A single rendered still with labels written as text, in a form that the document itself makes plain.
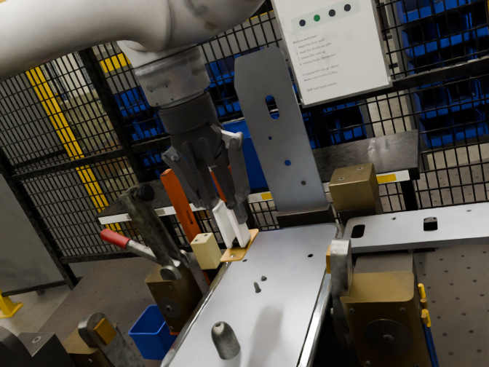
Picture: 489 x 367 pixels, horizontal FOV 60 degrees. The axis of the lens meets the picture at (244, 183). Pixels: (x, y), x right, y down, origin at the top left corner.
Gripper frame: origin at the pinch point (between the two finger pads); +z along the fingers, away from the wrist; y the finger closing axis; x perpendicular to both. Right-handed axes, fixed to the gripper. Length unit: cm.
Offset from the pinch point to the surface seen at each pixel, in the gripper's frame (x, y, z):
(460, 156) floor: 265, 36, 112
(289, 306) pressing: -4.0, 6.7, 13.0
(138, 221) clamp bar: -1.9, -15.4, -3.7
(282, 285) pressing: 1.2, 4.0, 13.0
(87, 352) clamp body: -20.2, -16.5, 6.0
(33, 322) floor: 99, -248, 113
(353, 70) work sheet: 54, 13, -8
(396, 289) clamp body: -6.4, 23.0, 8.5
